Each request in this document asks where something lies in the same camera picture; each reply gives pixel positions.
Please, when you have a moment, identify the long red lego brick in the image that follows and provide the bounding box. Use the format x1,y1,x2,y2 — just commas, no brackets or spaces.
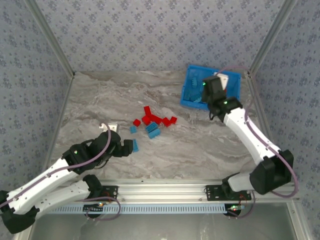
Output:
149,114,163,125

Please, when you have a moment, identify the blue two-compartment plastic bin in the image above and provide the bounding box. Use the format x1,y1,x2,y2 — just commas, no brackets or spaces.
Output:
180,64,242,112

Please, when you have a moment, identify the small black controller board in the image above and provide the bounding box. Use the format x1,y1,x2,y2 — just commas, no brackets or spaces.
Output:
226,203,245,213
83,202,105,213

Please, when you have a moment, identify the grey metal panel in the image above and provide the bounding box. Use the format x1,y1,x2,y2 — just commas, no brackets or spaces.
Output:
24,212,296,240

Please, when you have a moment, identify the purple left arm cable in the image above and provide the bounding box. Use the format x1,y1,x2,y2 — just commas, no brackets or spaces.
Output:
0,122,122,222

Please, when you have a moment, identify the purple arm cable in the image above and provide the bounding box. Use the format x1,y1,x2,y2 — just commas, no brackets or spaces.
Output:
0,122,122,222
216,65,300,221

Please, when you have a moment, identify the thin black left gripper cable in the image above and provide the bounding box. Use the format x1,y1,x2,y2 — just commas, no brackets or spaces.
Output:
92,157,111,170

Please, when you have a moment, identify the aluminium side rail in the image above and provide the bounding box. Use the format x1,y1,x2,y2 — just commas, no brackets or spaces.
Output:
37,73,76,185
244,70,287,183

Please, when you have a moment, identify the wide aluminium base rail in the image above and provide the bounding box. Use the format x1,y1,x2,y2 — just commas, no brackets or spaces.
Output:
27,177,300,203

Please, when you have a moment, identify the slotted light cable duct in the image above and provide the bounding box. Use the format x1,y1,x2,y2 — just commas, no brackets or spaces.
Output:
47,202,229,215

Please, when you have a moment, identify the aluminium frame post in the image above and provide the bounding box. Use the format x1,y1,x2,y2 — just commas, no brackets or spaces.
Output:
23,0,76,79
246,0,299,76

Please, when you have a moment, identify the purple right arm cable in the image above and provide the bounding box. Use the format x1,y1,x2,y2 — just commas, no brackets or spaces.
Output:
216,65,300,221

